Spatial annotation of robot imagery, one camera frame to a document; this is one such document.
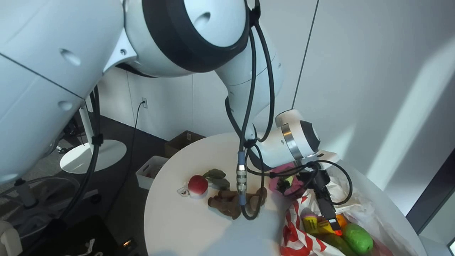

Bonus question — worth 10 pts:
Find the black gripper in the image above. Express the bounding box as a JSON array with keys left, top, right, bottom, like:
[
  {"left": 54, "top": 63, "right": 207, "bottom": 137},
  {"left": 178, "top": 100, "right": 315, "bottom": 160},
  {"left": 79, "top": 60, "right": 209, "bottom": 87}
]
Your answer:
[{"left": 302, "top": 168, "right": 345, "bottom": 235}]

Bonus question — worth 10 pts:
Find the orange ball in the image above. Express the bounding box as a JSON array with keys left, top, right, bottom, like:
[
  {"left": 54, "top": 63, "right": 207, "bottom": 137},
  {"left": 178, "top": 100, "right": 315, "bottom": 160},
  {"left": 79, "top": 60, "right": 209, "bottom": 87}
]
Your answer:
[{"left": 322, "top": 219, "right": 340, "bottom": 239}]

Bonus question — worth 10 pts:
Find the green avocado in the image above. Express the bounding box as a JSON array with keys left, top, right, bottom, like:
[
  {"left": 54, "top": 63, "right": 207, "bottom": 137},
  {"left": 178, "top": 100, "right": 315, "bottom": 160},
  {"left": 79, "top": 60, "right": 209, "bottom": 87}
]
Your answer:
[{"left": 322, "top": 235, "right": 356, "bottom": 256}]

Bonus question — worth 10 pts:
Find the green apple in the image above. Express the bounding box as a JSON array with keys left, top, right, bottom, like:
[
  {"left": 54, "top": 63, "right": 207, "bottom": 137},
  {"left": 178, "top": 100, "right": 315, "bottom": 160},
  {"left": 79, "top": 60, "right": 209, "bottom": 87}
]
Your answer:
[{"left": 343, "top": 222, "right": 376, "bottom": 255}]

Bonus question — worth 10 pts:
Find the clear plastic bag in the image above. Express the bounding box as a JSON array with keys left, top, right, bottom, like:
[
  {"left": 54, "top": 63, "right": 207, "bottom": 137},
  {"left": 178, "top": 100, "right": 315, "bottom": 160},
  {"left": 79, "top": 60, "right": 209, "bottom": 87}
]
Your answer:
[{"left": 278, "top": 161, "right": 410, "bottom": 256}]

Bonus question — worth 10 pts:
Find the pink cloth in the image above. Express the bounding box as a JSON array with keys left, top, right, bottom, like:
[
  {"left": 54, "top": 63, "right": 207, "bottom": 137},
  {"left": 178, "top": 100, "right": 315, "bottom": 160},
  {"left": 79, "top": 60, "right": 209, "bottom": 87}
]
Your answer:
[{"left": 269, "top": 161, "right": 308, "bottom": 197}]

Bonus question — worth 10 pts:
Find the brown plush toy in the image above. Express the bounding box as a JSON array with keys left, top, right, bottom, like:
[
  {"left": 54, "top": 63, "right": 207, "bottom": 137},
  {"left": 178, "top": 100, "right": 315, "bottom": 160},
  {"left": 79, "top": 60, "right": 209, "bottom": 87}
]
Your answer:
[{"left": 207, "top": 187, "right": 269, "bottom": 221}]

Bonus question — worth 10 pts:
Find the dark green toy leaf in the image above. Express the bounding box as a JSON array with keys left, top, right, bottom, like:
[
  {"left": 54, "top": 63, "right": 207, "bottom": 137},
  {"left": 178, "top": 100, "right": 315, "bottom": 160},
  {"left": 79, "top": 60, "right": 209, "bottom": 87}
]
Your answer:
[{"left": 204, "top": 168, "right": 232, "bottom": 191}]

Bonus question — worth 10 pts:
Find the red white radish toy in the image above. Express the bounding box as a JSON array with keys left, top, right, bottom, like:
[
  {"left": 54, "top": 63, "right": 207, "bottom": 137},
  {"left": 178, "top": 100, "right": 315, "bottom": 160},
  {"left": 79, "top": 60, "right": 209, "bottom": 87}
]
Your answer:
[{"left": 187, "top": 174, "right": 211, "bottom": 198}]

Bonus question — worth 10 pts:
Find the brown box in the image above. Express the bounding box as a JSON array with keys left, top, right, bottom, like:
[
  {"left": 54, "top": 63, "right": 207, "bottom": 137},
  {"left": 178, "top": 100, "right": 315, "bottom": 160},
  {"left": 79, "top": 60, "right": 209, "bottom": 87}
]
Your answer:
[{"left": 163, "top": 130, "right": 205, "bottom": 158}]

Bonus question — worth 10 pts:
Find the small white box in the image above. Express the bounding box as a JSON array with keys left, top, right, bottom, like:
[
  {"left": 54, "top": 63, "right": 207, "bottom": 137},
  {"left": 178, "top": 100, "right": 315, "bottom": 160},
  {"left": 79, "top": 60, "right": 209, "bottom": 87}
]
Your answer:
[{"left": 136, "top": 155, "right": 170, "bottom": 191}]

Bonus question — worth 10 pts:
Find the white plastic object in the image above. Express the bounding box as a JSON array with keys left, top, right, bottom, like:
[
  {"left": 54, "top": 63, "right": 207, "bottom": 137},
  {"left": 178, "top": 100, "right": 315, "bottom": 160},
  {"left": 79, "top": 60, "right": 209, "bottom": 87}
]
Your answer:
[{"left": 0, "top": 219, "right": 25, "bottom": 256}]

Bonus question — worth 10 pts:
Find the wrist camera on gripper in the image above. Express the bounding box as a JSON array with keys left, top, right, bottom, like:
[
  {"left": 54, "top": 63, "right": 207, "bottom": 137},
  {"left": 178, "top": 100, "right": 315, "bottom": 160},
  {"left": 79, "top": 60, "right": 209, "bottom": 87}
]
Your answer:
[{"left": 276, "top": 172, "right": 305, "bottom": 197}]

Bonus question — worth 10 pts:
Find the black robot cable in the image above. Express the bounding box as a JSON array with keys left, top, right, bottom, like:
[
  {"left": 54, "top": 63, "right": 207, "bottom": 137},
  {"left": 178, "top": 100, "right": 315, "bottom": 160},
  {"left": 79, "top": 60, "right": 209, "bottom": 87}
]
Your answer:
[{"left": 224, "top": 0, "right": 356, "bottom": 222}]

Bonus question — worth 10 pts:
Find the black wall power cord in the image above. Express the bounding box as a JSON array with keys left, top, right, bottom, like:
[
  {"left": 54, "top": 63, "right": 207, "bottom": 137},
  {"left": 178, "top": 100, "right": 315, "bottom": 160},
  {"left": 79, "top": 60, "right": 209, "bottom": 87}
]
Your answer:
[{"left": 134, "top": 98, "right": 148, "bottom": 131}]

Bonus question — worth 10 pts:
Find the white pedestal side table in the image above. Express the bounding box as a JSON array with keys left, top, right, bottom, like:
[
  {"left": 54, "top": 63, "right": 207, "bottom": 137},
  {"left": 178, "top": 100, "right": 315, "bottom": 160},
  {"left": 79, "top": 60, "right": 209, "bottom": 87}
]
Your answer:
[{"left": 59, "top": 106, "right": 128, "bottom": 175}]

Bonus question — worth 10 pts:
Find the black chair with ring base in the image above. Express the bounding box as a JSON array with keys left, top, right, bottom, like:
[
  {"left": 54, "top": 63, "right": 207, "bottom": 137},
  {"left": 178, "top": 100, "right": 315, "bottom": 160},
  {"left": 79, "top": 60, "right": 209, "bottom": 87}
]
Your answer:
[{"left": 0, "top": 172, "right": 101, "bottom": 239}]

